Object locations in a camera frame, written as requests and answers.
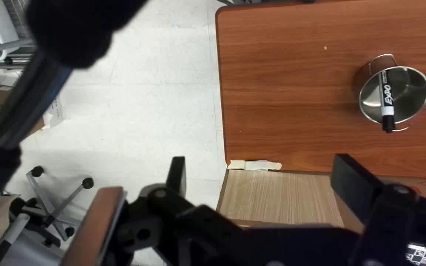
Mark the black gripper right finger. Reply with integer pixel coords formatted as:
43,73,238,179
330,154,383,219

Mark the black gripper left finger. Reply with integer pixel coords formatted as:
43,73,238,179
166,157,186,195

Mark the black white Expo marker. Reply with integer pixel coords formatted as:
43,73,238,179
379,71,395,133

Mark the small stainless steel pot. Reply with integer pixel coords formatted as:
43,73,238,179
352,54,426,133

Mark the office chair base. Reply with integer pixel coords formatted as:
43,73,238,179
7,166,95,247

